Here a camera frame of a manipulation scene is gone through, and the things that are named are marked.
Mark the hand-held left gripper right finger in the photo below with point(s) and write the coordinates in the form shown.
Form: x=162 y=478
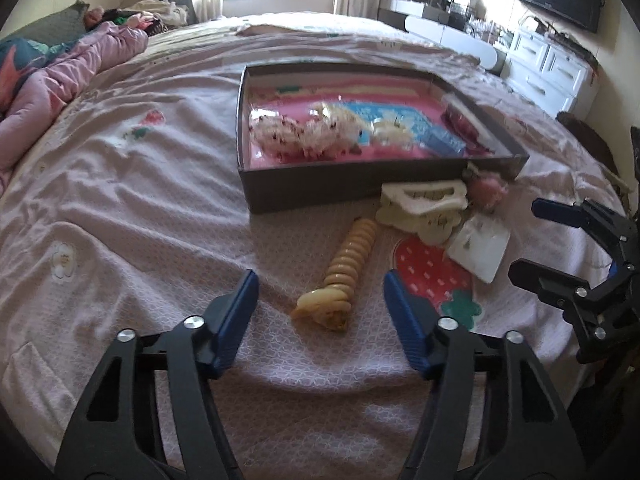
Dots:
x=406 y=321

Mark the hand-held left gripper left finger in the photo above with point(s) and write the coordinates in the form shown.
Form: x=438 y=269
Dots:
x=235 y=312

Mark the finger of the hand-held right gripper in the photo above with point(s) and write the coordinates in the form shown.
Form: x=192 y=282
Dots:
x=557 y=211
x=542 y=277

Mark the white card packet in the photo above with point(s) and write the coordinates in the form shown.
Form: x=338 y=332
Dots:
x=477 y=247

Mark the cream hair claw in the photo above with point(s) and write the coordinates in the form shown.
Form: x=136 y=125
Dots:
x=430 y=227
x=395 y=131

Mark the white hair claw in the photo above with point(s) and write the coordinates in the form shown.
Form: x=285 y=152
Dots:
x=425 y=197

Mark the brown long hair clip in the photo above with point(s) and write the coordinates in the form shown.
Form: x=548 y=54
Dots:
x=462 y=122

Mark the dark shallow box pink lining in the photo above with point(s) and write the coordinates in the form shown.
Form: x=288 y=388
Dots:
x=310 y=187

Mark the dark furry item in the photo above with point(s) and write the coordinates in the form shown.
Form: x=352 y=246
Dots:
x=585 y=135

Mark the pink floral bed sheet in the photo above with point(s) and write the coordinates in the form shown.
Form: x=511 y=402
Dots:
x=150 y=210

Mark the white drawer cabinet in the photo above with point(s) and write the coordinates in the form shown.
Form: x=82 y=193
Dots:
x=550 y=75

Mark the black set-top box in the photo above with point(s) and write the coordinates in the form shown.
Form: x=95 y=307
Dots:
x=565 y=37

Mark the white dressing table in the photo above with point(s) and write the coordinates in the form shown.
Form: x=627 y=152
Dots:
x=440 y=25

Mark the pink quilt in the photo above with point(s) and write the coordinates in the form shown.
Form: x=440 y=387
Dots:
x=75 y=75

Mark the pile of clothes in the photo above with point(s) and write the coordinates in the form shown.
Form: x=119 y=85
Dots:
x=150 y=12

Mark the dark floral blanket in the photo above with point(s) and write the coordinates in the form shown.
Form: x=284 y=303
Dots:
x=22 y=65

